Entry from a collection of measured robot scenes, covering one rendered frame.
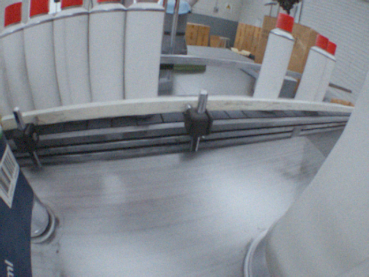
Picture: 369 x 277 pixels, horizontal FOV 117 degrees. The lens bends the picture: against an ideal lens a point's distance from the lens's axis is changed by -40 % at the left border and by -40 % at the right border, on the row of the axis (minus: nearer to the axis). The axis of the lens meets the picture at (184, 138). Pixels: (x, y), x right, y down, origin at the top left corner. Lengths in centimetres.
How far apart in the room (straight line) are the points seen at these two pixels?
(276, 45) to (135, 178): 31
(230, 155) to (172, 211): 11
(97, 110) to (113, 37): 10
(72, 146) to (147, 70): 15
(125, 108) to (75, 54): 10
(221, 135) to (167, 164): 14
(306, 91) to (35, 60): 54
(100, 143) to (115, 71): 10
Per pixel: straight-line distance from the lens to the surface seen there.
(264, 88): 38
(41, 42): 27
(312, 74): 48
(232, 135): 33
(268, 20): 84
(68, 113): 27
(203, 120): 22
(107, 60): 25
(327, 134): 61
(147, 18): 24
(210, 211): 18
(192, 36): 390
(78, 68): 26
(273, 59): 37
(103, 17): 25
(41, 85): 29
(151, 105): 26
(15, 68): 31
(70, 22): 25
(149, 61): 25
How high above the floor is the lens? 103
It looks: 37 degrees down
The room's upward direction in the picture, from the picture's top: 9 degrees clockwise
